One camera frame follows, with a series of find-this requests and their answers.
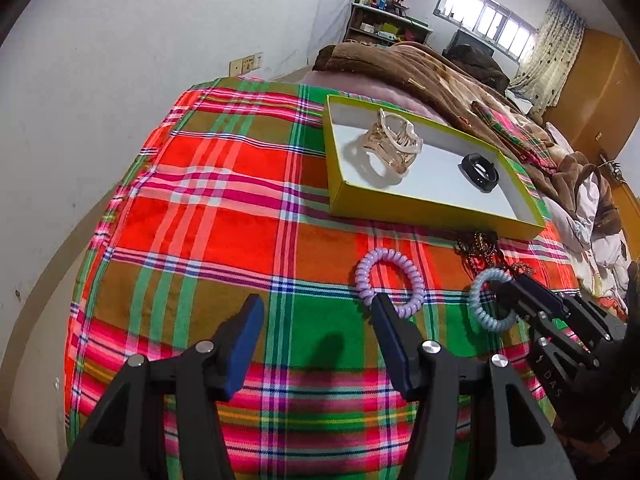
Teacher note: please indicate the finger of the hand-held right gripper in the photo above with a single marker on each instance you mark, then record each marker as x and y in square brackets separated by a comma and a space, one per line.
[537, 290]
[515, 305]

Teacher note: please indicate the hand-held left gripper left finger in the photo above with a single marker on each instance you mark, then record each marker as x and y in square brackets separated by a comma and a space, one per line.
[245, 345]

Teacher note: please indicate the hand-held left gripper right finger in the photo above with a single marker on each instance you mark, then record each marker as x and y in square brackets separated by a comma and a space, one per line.
[392, 345]

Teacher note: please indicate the yellow-green shallow cardboard box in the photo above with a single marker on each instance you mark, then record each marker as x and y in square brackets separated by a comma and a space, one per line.
[435, 185]

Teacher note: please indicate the white crumpled quilt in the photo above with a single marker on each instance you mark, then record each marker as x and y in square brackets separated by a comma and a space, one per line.
[595, 240]

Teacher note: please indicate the black wristband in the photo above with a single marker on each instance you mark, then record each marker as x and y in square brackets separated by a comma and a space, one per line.
[467, 172]

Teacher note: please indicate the folded plaid cloth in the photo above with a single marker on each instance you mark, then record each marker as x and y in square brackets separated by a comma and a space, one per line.
[510, 130]

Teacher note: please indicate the plaid red green cloth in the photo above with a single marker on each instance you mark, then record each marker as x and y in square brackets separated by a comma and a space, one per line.
[225, 170]

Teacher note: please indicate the champagne hair claw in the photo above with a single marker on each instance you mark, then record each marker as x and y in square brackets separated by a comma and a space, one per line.
[380, 152]

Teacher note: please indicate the white translucent hair claw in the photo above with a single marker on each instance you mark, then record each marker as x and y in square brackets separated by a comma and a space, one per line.
[407, 135]

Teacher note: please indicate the orange wooden wardrobe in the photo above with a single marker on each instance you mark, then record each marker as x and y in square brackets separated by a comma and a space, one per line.
[595, 95]

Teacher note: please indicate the dark brown draped cloth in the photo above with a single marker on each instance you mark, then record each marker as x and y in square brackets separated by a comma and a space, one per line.
[482, 67]

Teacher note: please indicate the patterned cream curtain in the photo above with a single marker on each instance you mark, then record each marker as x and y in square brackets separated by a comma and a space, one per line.
[550, 55]

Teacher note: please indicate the brown plush blanket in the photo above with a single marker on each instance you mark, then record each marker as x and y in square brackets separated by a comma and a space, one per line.
[425, 75]

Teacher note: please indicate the black television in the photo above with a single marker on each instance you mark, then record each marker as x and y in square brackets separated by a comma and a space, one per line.
[465, 45]

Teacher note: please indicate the pink bed sheet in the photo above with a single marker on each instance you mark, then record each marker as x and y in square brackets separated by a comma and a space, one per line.
[350, 87]

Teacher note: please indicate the barred window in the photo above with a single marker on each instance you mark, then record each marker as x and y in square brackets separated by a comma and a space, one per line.
[480, 15]

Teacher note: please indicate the wooden shelf unit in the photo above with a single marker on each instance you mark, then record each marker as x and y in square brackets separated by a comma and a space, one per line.
[370, 25]

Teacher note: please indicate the beige wall outlet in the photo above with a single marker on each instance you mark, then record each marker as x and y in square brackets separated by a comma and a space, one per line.
[245, 64]

